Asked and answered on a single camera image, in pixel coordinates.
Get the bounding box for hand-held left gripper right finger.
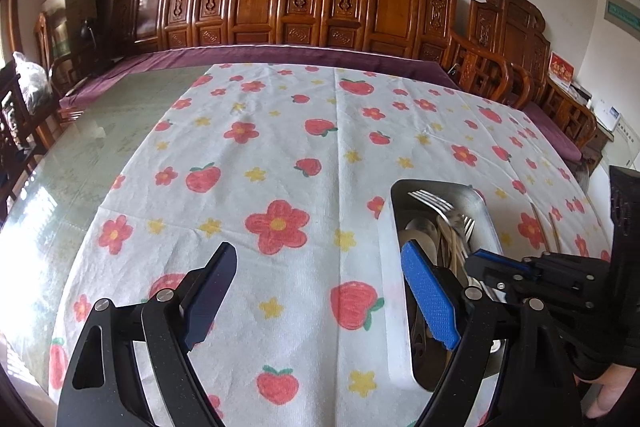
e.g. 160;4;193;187
400;241;583;427

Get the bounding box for floral strawberry tablecloth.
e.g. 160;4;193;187
47;62;613;427

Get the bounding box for carved wooden armchair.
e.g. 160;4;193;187
447;0;551;110

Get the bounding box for steel fork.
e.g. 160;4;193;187
435;202;476;258

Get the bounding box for person's right hand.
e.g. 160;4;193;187
575;362;639;419

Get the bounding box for steel spoon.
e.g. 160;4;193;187
402;219;441;268

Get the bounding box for red gift box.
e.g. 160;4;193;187
550;52;576;85

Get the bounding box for white and blue box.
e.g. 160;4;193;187
595;104;623;132

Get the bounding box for clear plastic bag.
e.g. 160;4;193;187
11;51;51;115

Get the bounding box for wooden chopsticks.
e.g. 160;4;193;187
441;227;459;271

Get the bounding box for green-edged wall sign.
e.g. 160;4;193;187
602;0;640;34

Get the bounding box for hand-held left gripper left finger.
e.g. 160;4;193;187
55;242;238;427

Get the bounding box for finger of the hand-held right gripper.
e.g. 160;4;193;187
465;256;607;309
475;249;609;279

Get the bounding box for wooden side table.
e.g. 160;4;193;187
582;127;613;178

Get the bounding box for dark wooden chair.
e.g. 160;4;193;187
0;72;61;208

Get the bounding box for steel tray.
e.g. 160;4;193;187
387;179;507;393

